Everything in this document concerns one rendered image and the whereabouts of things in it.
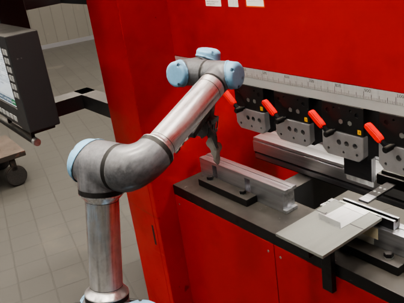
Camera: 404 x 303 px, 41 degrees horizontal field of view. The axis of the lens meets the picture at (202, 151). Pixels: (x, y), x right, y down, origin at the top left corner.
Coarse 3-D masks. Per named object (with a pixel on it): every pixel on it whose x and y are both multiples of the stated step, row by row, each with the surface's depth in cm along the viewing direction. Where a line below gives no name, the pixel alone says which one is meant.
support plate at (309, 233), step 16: (320, 208) 170; (336, 208) 169; (304, 224) 162; (320, 224) 161; (368, 224) 158; (288, 240) 156; (304, 240) 154; (320, 240) 153; (336, 240) 152; (320, 256) 147
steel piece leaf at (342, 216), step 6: (336, 210) 167; (342, 210) 167; (348, 210) 166; (324, 216) 162; (330, 216) 164; (336, 216) 164; (342, 216) 163; (348, 216) 163; (354, 216) 162; (360, 216) 162; (330, 222) 160; (336, 222) 158; (342, 222) 160; (348, 222) 160
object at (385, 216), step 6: (354, 204) 171; (360, 204) 169; (372, 210) 166; (378, 210) 164; (384, 216) 161; (390, 216) 161; (396, 216) 160; (384, 222) 160; (390, 222) 159; (396, 222) 159; (390, 228) 159
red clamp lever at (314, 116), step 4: (308, 112) 161; (312, 112) 160; (316, 112) 161; (312, 116) 160; (316, 116) 160; (316, 120) 159; (320, 120) 159; (316, 124) 160; (320, 124) 159; (324, 124) 159; (324, 128) 159; (324, 132) 158; (328, 132) 157; (332, 132) 158
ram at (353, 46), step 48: (192, 0) 194; (240, 0) 174; (288, 0) 158; (336, 0) 144; (384, 0) 133; (192, 48) 204; (240, 48) 182; (288, 48) 164; (336, 48) 150; (384, 48) 137; (336, 96) 156
